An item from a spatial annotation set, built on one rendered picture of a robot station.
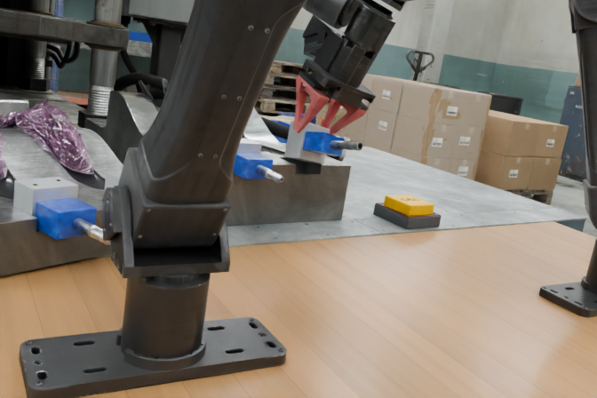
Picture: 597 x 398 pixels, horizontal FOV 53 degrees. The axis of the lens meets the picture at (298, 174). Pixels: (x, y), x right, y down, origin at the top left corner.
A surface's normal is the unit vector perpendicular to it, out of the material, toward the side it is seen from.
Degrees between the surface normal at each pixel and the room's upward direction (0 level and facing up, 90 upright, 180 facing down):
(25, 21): 90
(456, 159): 81
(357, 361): 0
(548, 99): 90
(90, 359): 0
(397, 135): 94
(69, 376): 0
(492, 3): 90
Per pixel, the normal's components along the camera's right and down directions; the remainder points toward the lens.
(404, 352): 0.15, -0.97
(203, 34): -0.84, 0.02
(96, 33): -0.03, 0.20
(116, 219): 0.50, -0.29
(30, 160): 0.51, -0.73
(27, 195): -0.60, 0.07
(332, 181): 0.58, 0.25
